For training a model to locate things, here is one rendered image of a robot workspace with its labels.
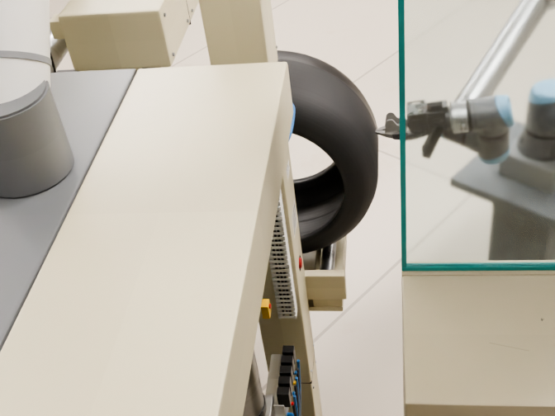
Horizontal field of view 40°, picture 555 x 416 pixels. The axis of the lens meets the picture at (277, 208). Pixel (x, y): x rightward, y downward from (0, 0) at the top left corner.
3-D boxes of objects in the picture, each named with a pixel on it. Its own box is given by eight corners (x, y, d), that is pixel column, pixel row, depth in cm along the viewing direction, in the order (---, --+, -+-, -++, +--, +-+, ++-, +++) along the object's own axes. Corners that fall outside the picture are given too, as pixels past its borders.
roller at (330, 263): (334, 277, 225) (319, 276, 225) (332, 288, 228) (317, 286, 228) (339, 202, 252) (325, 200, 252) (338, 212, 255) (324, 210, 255)
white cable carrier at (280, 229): (296, 319, 210) (277, 180, 180) (278, 319, 211) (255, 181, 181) (297, 307, 213) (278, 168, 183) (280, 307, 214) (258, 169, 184)
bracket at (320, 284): (346, 300, 227) (344, 276, 221) (215, 300, 233) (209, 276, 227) (347, 291, 230) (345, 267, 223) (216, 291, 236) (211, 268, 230)
